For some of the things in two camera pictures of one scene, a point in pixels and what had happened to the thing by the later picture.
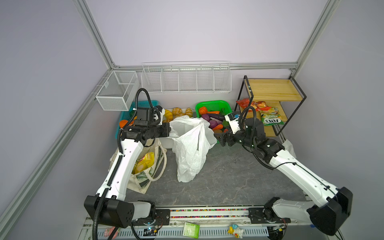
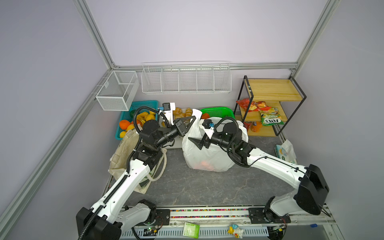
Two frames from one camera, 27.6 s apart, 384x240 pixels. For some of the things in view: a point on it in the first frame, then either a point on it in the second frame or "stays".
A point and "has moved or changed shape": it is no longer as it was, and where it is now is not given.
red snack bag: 259,105 stays
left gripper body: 158,131 to 169,133
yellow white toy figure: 234,230 stays
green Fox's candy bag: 271,117 stays
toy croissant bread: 177,112 stays
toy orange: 122,123 stays
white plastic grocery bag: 193,138 has moved or changed shape
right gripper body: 240,137 to 218,140
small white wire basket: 118,92 stays
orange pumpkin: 203,110 to 205,116
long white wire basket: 210,77 stays
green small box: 191,230 stays
